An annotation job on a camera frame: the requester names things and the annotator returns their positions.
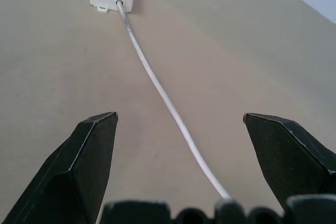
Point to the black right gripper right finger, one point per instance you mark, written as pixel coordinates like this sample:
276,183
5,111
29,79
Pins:
286,155

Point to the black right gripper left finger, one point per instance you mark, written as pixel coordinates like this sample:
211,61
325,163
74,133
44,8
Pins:
65,171

